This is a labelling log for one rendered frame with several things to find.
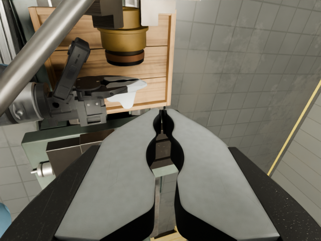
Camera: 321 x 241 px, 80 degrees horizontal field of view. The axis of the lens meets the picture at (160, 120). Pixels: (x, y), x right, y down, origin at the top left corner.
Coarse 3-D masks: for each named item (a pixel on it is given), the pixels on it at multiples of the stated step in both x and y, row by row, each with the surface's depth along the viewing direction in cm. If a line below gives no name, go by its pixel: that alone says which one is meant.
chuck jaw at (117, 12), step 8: (96, 0) 25; (104, 0) 26; (112, 0) 28; (120, 0) 30; (88, 8) 26; (96, 8) 26; (104, 8) 26; (112, 8) 28; (120, 8) 30; (96, 16) 30; (104, 16) 29; (112, 16) 29; (120, 16) 31; (96, 24) 30; (104, 24) 30; (112, 24) 29; (120, 24) 31
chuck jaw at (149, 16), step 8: (144, 0) 32; (152, 0) 32; (160, 0) 33; (168, 0) 33; (192, 0) 33; (200, 0) 34; (144, 8) 33; (152, 8) 33; (160, 8) 33; (168, 8) 33; (144, 16) 33; (152, 16) 34; (144, 24) 34; (152, 24) 34
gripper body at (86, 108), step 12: (36, 84) 36; (84, 84) 38; (96, 84) 38; (36, 96) 35; (48, 96) 37; (72, 96) 38; (84, 96) 37; (48, 108) 37; (60, 108) 38; (72, 108) 39; (84, 108) 38; (96, 108) 39; (48, 120) 39; (60, 120) 41; (84, 120) 39; (96, 120) 41
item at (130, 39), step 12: (132, 12) 32; (132, 24) 33; (108, 36) 33; (120, 36) 32; (132, 36) 33; (144, 36) 35; (108, 48) 34; (120, 48) 34; (132, 48) 34; (108, 60) 36; (120, 60) 35; (132, 60) 36
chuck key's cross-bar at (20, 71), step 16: (64, 0) 11; (80, 0) 11; (64, 16) 11; (80, 16) 11; (48, 32) 10; (64, 32) 11; (32, 48) 10; (48, 48) 11; (16, 64) 10; (32, 64) 10; (0, 80) 10; (16, 80) 10; (0, 96) 10; (16, 96) 11; (0, 112) 10
